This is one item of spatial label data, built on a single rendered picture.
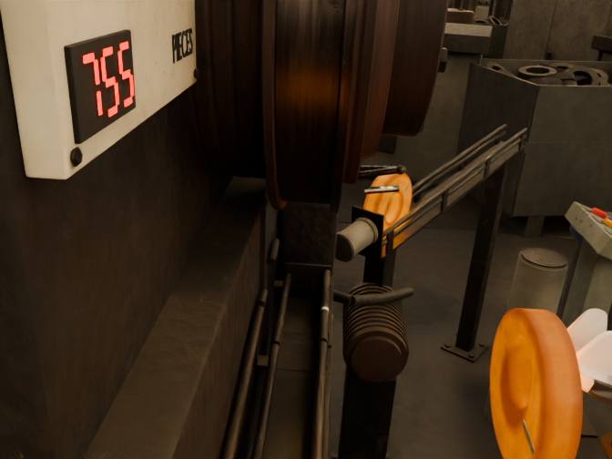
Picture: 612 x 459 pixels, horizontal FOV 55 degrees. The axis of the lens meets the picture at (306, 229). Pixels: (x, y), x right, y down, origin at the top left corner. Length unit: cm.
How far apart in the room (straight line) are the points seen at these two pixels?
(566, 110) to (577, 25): 192
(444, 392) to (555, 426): 136
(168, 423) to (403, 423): 137
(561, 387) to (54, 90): 43
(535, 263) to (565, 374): 102
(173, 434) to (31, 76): 24
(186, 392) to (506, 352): 32
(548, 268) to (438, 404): 55
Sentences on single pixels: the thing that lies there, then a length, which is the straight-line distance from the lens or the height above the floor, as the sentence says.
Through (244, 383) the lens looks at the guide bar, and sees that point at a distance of 64.
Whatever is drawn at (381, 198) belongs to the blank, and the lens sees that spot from 118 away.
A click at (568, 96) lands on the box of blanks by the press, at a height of 70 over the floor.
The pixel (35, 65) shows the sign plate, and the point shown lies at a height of 111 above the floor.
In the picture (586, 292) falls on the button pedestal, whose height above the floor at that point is 43.
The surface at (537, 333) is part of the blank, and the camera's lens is 55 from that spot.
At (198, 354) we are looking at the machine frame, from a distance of 48.
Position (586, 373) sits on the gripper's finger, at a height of 85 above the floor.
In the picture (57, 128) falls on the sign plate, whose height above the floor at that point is 108.
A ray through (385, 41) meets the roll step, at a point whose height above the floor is 110.
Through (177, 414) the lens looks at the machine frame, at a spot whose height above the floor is 87.
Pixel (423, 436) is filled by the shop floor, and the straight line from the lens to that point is 173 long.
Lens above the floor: 115
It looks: 24 degrees down
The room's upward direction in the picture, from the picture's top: 3 degrees clockwise
